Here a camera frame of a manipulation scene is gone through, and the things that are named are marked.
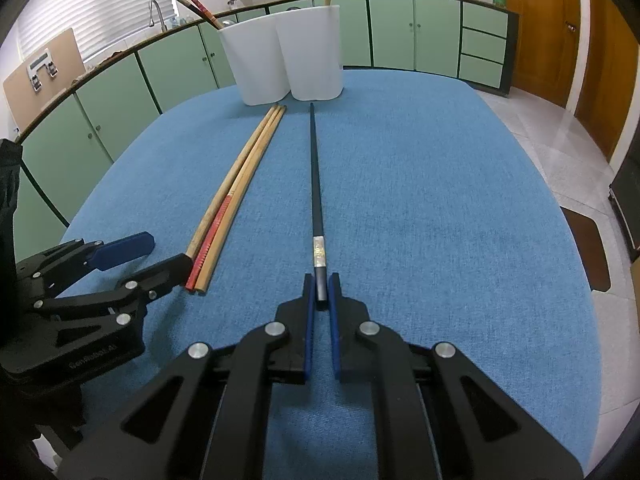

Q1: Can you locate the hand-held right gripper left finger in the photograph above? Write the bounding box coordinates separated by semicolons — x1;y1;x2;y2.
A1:
55;272;317;480

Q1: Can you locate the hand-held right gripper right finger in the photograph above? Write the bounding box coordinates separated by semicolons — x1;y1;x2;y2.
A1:
327;272;586;480

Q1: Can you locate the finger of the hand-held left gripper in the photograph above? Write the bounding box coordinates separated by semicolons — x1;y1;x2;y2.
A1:
15;231;156;292
32;253;194;333

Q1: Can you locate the black chopstick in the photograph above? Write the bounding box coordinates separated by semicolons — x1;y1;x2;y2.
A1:
308;102;330;311
166;0;219;30

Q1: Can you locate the white two-compartment utensil holder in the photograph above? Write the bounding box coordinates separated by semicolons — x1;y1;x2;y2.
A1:
218;4;345;107

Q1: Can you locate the blue table mat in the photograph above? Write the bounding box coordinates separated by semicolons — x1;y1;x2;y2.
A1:
60;69;601;480

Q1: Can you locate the brown cardboard board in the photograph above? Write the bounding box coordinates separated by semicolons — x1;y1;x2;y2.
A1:
2;27;86;134

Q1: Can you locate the metal kitchen faucet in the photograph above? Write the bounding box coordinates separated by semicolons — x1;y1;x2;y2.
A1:
147;0;169;34

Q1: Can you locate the white window blind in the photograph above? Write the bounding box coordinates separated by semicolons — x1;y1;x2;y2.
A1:
17;0;179;57

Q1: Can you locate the black glass-front cabinet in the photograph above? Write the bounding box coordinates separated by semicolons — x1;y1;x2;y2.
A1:
607;135;640;264

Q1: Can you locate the wooden door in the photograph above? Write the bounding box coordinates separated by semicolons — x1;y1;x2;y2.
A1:
503;0;584;109
574;0;640;164

